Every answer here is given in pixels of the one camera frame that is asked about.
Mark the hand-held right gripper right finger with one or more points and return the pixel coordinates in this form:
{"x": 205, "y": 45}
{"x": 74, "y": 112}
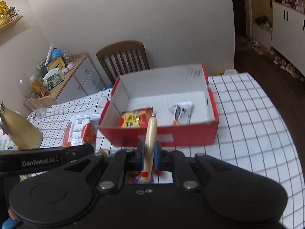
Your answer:
{"x": 157, "y": 156}

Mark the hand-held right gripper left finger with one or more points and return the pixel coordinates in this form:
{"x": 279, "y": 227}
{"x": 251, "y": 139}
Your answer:
{"x": 140, "y": 153}

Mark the red cardboard box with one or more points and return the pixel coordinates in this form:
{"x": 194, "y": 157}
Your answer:
{"x": 166, "y": 137}

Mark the beige sausage stick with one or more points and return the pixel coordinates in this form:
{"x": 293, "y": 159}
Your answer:
{"x": 150, "y": 133}

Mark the purple snack packet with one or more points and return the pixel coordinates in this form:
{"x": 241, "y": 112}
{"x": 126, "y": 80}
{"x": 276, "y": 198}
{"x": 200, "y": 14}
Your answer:
{"x": 133, "y": 177}

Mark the red yellow snack packet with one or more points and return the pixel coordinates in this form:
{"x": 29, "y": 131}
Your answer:
{"x": 134, "y": 119}

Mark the clear drinking glass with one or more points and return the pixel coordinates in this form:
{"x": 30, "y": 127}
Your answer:
{"x": 38, "y": 113}

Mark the white black snack packet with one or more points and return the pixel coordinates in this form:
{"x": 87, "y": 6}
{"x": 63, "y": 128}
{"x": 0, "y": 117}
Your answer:
{"x": 182, "y": 112}

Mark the white orange snack bag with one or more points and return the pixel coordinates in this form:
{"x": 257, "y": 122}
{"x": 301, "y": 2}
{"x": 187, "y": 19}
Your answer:
{"x": 78, "y": 131}

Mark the small wooden stand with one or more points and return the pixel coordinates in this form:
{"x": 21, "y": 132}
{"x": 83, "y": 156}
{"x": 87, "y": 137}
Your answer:
{"x": 46, "y": 101}

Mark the orange drink bottle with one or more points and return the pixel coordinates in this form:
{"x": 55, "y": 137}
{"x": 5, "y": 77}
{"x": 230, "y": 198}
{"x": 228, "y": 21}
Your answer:
{"x": 38, "y": 85}

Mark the green white tissue pack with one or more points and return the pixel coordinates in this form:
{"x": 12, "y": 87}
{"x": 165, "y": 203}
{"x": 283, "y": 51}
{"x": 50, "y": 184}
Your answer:
{"x": 53, "y": 77}

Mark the white checked tablecloth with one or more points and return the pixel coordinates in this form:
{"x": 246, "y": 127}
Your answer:
{"x": 245, "y": 124}

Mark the wooden cabinet with grey drawers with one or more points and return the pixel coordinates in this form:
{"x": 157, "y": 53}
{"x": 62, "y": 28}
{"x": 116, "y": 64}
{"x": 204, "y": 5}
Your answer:
{"x": 81, "y": 76}

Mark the brown wooden chair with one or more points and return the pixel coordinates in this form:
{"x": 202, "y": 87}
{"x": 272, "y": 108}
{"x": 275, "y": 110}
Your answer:
{"x": 124, "y": 57}

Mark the yellow plastic container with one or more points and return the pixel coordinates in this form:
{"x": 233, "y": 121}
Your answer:
{"x": 56, "y": 64}

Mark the white charger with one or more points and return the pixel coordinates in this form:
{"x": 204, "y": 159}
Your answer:
{"x": 68, "y": 67}

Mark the clear glass cup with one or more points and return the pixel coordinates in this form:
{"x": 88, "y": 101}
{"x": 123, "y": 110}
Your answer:
{"x": 66, "y": 57}

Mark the blue round container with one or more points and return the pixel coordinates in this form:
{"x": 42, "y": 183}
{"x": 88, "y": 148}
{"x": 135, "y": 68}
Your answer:
{"x": 57, "y": 52}

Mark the gold ornament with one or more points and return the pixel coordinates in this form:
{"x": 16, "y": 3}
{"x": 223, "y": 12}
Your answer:
{"x": 3, "y": 13}

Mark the row of shoes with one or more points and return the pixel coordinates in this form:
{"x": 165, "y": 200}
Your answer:
{"x": 283, "y": 63}

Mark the white shoe bench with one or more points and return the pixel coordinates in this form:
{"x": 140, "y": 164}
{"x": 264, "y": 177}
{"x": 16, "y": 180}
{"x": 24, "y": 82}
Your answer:
{"x": 262, "y": 34}

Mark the dark brown door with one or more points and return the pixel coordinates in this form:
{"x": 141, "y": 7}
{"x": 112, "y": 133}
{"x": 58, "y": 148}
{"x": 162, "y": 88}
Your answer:
{"x": 238, "y": 7}

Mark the white tall cabinet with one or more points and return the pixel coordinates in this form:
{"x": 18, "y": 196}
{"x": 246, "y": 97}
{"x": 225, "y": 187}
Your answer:
{"x": 288, "y": 31}

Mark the wooden wall shelf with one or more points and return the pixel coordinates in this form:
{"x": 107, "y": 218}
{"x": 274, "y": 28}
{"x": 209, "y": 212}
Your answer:
{"x": 10, "y": 23}

